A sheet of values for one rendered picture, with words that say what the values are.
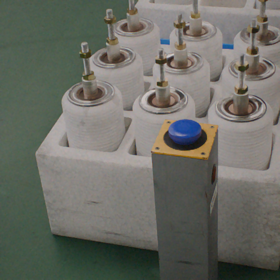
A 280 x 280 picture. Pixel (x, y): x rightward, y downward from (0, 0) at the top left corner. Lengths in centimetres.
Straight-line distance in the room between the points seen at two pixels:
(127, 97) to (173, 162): 34
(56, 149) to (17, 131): 39
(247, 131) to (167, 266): 22
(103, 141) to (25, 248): 25
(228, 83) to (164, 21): 46
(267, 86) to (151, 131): 20
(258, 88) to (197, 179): 29
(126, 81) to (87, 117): 13
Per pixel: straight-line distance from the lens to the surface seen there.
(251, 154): 94
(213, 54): 115
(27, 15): 192
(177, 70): 104
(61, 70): 160
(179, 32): 103
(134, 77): 108
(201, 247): 85
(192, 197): 79
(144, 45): 116
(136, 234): 105
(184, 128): 77
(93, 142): 100
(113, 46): 107
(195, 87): 104
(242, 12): 141
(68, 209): 107
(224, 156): 95
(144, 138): 96
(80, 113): 97
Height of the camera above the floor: 77
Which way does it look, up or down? 36 degrees down
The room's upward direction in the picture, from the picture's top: 5 degrees counter-clockwise
